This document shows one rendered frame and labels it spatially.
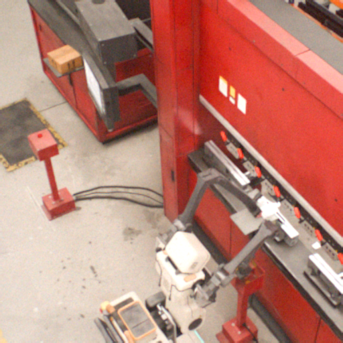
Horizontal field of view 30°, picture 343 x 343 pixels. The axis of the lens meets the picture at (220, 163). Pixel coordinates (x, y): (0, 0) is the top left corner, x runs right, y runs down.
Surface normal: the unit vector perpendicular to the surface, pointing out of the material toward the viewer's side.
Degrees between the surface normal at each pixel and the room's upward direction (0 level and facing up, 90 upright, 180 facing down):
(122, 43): 90
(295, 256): 0
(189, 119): 90
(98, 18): 1
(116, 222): 0
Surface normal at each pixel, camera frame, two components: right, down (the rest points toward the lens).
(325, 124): -0.84, 0.37
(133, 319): 0.02, -0.71
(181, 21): 0.55, 0.60
